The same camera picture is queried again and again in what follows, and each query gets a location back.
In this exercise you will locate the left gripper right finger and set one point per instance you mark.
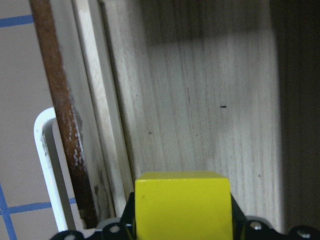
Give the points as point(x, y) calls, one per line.
point(257, 228)

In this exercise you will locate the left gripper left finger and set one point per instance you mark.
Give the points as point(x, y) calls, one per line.
point(116, 228)

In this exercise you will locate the light wood drawer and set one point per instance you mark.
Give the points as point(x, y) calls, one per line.
point(164, 85)

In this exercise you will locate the white drawer handle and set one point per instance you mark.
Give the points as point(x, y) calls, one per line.
point(51, 169)

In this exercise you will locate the yellow wooden block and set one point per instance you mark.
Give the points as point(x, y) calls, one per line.
point(183, 205)

